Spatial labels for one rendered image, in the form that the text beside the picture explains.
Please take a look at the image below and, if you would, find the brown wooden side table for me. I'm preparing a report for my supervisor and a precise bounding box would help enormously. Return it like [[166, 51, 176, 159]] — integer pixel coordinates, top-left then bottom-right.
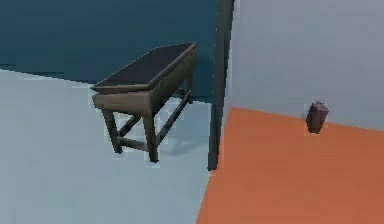
[[90, 41, 198, 164]]

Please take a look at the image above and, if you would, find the dark red small bin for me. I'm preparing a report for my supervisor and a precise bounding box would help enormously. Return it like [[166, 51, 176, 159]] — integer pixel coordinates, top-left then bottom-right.
[[305, 101, 330, 135]]

